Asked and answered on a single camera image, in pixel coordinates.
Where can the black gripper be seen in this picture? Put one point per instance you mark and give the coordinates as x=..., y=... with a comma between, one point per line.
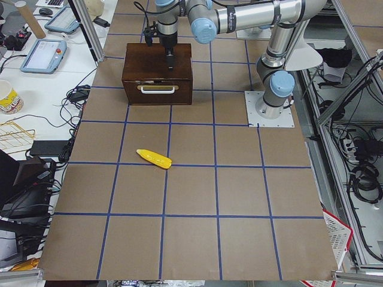
x=169, y=42

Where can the yellow corn cob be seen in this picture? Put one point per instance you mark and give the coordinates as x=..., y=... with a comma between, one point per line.
x=155, y=158

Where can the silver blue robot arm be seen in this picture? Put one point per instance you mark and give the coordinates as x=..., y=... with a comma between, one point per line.
x=288, y=20

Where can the dark wooden drawer cabinet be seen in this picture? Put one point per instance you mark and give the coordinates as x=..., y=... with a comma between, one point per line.
x=143, y=63

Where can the black power adapter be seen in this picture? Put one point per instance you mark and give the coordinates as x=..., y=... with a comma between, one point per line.
x=101, y=22

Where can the far blue teach pendant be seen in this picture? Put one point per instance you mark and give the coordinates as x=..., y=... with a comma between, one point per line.
x=63, y=21

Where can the blue teach pendant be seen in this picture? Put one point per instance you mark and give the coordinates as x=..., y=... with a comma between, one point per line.
x=44, y=57
x=63, y=21

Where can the near blue teach pendant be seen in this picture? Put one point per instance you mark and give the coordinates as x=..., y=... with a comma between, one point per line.
x=44, y=57

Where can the white chair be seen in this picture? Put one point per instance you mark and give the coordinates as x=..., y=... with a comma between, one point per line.
x=299, y=51

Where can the black computer mouse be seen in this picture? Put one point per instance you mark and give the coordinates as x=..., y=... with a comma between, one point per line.
x=44, y=11

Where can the cardboard tube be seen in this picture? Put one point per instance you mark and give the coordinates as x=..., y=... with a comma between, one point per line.
x=28, y=16

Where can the yellow popcorn paper cup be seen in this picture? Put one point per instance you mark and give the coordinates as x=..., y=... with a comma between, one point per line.
x=11, y=102

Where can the white red plastic basket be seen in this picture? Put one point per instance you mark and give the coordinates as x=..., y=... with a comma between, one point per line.
x=340, y=235

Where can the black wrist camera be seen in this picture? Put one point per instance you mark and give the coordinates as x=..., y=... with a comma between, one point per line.
x=150, y=32

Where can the aluminium frame post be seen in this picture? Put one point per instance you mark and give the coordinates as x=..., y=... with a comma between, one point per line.
x=81, y=14

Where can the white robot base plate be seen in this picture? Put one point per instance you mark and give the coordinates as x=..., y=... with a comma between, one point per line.
x=259, y=114

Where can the gold wire rack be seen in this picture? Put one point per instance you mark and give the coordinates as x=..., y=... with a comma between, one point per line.
x=14, y=138

